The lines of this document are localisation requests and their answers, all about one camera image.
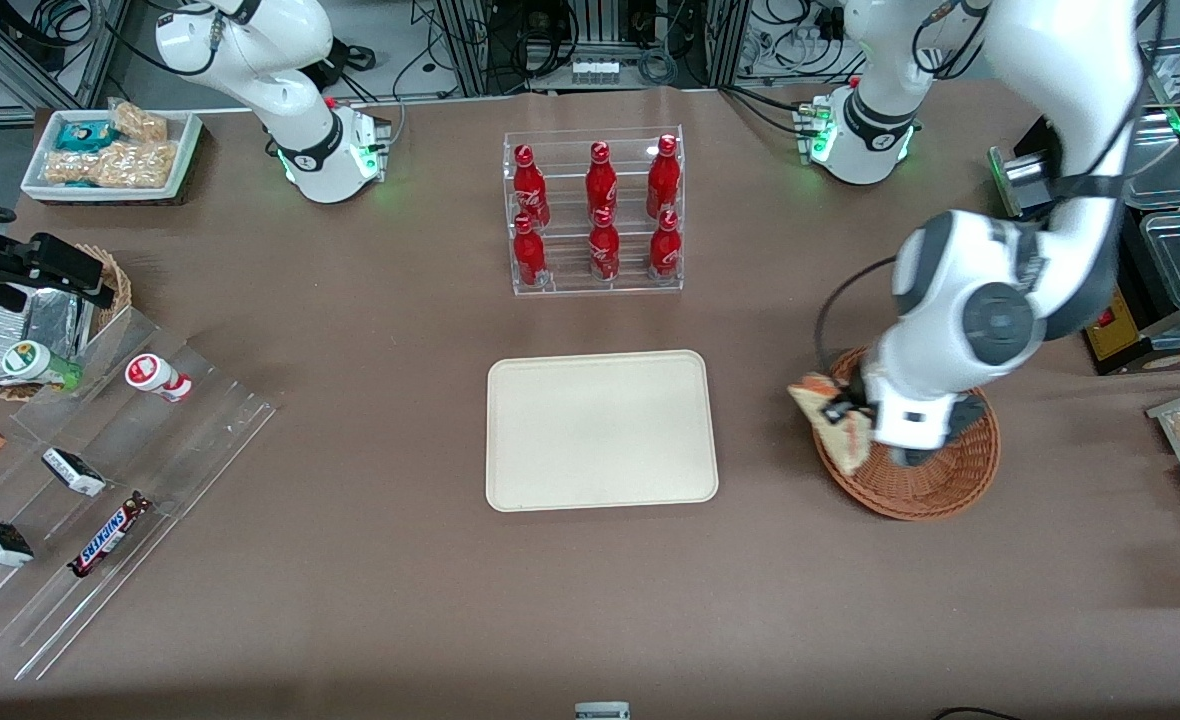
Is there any plastic triangle sandwich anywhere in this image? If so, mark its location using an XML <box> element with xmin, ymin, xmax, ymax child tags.
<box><xmin>787</xmin><ymin>372</ymin><xmax>876</xmax><ymax>477</ymax></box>

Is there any light wicker basket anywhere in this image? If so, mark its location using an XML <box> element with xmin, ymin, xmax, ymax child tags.
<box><xmin>0</xmin><ymin>245</ymin><xmax>133</xmax><ymax>403</ymax></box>

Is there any brown round wicker basket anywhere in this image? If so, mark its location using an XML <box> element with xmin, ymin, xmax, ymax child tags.
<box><xmin>812</xmin><ymin>346</ymin><xmax>1002</xmax><ymax>522</ymax></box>

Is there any white snack serving tray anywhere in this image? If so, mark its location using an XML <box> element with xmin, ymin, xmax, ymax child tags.
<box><xmin>20</xmin><ymin>105</ymin><xmax>203</xmax><ymax>206</ymax></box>

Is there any cream rectangular plastic tray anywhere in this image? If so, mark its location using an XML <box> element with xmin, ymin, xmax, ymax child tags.
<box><xmin>486</xmin><ymin>349</ymin><xmax>720</xmax><ymax>513</ymax></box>

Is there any silver foil wrapped pack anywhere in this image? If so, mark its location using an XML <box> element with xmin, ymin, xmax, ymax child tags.
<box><xmin>0</xmin><ymin>288</ymin><xmax>97</xmax><ymax>387</ymax></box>

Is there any green yogurt drink bottle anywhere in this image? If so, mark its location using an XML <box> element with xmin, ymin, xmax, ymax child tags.
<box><xmin>0</xmin><ymin>340</ymin><xmax>83</xmax><ymax>391</ymax></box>

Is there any small rice cracker pack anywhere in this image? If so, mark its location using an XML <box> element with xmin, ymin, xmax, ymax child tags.
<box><xmin>110</xmin><ymin>100</ymin><xmax>169</xmax><ymax>143</ymax></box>
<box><xmin>43</xmin><ymin>150</ymin><xmax>101</xmax><ymax>187</ymax></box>

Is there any large rice cracker pack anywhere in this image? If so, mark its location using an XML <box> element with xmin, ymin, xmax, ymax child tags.
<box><xmin>95</xmin><ymin>140</ymin><xmax>179</xmax><ymax>189</ymax></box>

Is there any teal snack packet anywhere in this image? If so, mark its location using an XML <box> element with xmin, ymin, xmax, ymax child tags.
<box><xmin>55</xmin><ymin>120</ymin><xmax>121</xmax><ymax>153</ymax></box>

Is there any red yogurt drink bottle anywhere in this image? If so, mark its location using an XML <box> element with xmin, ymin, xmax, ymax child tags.
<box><xmin>125</xmin><ymin>353</ymin><xmax>193</xmax><ymax>403</ymax></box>

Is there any black white snack box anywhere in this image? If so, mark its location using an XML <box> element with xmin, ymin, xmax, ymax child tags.
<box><xmin>41</xmin><ymin>447</ymin><xmax>108</xmax><ymax>498</ymax></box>
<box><xmin>0</xmin><ymin>516</ymin><xmax>36</xmax><ymax>568</ymax></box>

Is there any clear acrylic tiered snack display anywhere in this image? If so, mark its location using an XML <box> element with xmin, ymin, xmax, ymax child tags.
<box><xmin>0</xmin><ymin>305</ymin><xmax>281</xmax><ymax>683</ymax></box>

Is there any black yellow box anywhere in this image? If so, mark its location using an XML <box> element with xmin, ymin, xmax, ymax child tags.
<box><xmin>1080</xmin><ymin>285</ymin><xmax>1157</xmax><ymax>377</ymax></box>

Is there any red Coca-Cola bottle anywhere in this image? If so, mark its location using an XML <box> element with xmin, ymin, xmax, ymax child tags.
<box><xmin>647</xmin><ymin>134</ymin><xmax>681</xmax><ymax>219</ymax></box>
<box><xmin>512</xmin><ymin>213</ymin><xmax>549</xmax><ymax>289</ymax></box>
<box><xmin>586</xmin><ymin>141</ymin><xmax>619</xmax><ymax>216</ymax></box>
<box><xmin>588</xmin><ymin>207</ymin><xmax>622</xmax><ymax>283</ymax></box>
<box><xmin>649</xmin><ymin>208</ymin><xmax>682</xmax><ymax>280</ymax></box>
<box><xmin>513</xmin><ymin>144</ymin><xmax>551</xmax><ymax>229</ymax></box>

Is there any grey control box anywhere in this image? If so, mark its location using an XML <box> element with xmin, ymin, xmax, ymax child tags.
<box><xmin>988</xmin><ymin>145</ymin><xmax>1057</xmax><ymax>221</ymax></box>

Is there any Snickers chocolate bar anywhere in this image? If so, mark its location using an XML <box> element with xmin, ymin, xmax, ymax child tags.
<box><xmin>67</xmin><ymin>492</ymin><xmax>153</xmax><ymax>579</ymax></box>

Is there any clear acrylic bottle rack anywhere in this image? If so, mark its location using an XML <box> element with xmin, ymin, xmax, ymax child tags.
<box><xmin>502</xmin><ymin>125</ymin><xmax>686</xmax><ymax>297</ymax></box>

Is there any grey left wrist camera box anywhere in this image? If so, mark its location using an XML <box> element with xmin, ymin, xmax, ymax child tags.
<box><xmin>946</xmin><ymin>392</ymin><xmax>992</xmax><ymax>443</ymax></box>

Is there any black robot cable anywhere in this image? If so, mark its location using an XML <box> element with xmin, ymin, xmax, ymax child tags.
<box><xmin>814</xmin><ymin>255</ymin><xmax>901</xmax><ymax>383</ymax></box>

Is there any aluminium frame rack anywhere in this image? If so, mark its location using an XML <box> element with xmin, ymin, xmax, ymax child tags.
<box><xmin>428</xmin><ymin>0</ymin><xmax>753</xmax><ymax>97</ymax></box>

